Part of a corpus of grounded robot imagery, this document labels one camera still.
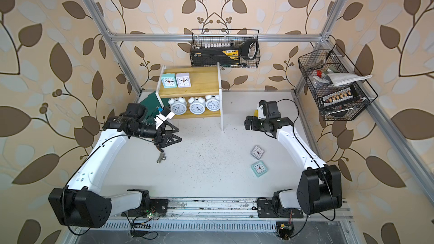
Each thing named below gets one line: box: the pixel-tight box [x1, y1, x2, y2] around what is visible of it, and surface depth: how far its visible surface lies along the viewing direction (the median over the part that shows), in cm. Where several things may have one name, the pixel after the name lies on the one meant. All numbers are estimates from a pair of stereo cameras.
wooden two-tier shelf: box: [155, 62, 224, 132], surface depth 82 cm
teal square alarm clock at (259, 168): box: [250, 160, 268, 178], surface depth 86 cm
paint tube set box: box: [320, 84, 361, 108], surface depth 68 cm
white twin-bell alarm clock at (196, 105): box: [187, 96, 206, 115], surface depth 86 cm
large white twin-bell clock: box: [205, 94, 221, 112], surface depth 87 cm
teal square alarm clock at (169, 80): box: [161, 72, 177, 89], surface depth 77 cm
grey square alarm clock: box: [249, 144, 266, 160], surface depth 91 cm
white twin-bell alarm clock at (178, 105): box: [168, 96, 188, 116], surface depth 85 cm
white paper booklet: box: [323, 72, 373, 86], surface depth 63 cm
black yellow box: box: [189, 46, 241, 67], surface depth 86 cm
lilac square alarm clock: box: [175, 72, 192, 89], surface depth 77 cm
